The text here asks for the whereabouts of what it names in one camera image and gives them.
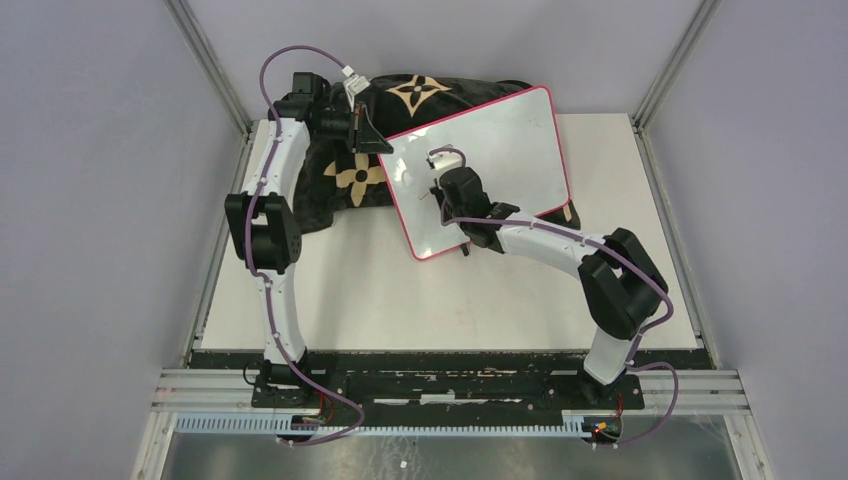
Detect aluminium frame rails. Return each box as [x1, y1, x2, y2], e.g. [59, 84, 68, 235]
[148, 368, 266, 415]

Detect black patterned blanket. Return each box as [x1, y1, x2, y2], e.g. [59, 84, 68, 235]
[274, 73, 583, 237]

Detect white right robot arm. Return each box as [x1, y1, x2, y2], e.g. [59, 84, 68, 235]
[430, 166, 674, 408]

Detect light blue toothed rail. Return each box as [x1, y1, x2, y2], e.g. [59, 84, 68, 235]
[173, 413, 588, 439]

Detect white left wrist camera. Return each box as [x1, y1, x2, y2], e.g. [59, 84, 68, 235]
[341, 65, 370, 109]

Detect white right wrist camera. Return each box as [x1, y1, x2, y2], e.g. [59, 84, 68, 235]
[426, 147, 466, 171]

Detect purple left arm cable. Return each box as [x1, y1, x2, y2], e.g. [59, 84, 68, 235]
[243, 44, 366, 448]

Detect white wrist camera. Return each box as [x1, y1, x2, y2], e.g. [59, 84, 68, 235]
[341, 65, 370, 109]
[426, 147, 466, 171]

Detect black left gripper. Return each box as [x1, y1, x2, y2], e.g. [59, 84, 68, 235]
[315, 102, 395, 156]

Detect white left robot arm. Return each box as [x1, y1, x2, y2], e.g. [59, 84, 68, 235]
[224, 68, 392, 407]

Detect pink framed whiteboard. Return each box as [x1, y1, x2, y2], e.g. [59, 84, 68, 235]
[378, 86, 571, 260]

